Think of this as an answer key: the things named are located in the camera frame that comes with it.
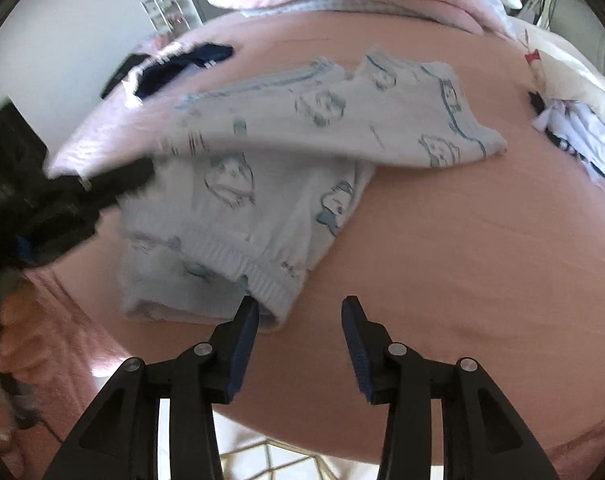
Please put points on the navy garment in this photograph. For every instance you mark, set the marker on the navy garment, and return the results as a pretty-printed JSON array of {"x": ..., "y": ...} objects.
[{"x": 157, "y": 77}]

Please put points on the light blue pajama top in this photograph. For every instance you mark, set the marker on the light blue pajama top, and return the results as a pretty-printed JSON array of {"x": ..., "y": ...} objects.
[{"x": 382, "y": 120}]

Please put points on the white shelf rack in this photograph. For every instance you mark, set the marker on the white shelf rack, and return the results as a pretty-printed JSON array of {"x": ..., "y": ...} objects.
[{"x": 165, "y": 10}]

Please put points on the black bag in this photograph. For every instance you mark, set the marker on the black bag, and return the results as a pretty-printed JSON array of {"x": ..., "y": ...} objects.
[{"x": 115, "y": 77}]

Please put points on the person's left hand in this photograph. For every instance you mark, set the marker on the person's left hand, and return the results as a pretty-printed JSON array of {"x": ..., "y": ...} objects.
[{"x": 12, "y": 330}]

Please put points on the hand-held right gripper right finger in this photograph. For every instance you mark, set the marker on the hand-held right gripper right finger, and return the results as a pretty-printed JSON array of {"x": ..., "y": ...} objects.
[{"x": 357, "y": 345}]

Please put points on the white navy folded clothes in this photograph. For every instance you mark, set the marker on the white navy folded clothes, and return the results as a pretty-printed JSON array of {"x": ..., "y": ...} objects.
[{"x": 582, "y": 130}]

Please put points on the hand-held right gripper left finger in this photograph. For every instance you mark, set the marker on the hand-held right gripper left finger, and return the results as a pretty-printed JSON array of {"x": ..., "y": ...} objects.
[{"x": 245, "y": 345}]

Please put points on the light blue pajama pants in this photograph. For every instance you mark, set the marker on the light blue pajama pants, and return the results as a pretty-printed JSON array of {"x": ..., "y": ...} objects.
[{"x": 207, "y": 240}]

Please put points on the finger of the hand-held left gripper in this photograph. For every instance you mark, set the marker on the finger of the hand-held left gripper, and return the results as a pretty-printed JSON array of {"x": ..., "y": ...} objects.
[{"x": 122, "y": 180}]

